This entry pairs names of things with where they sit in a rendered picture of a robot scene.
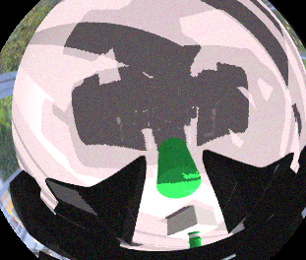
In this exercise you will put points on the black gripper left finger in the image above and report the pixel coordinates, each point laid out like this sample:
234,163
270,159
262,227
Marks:
114,202

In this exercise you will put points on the white cube block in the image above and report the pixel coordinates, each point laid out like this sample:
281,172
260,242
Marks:
191,220

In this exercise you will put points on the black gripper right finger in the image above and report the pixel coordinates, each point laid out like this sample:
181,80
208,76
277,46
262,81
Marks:
239,187

